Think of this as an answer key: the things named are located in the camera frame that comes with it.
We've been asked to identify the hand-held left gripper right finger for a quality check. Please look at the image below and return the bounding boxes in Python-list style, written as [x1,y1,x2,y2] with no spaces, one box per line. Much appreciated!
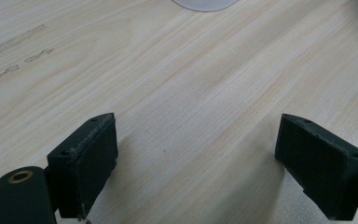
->
[274,113,358,222]

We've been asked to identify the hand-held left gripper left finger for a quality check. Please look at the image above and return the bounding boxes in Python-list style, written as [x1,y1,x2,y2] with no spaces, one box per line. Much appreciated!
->
[46,112,119,221]

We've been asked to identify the grey round plate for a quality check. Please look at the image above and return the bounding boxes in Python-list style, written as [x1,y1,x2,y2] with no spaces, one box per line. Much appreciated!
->
[171,0,240,13]

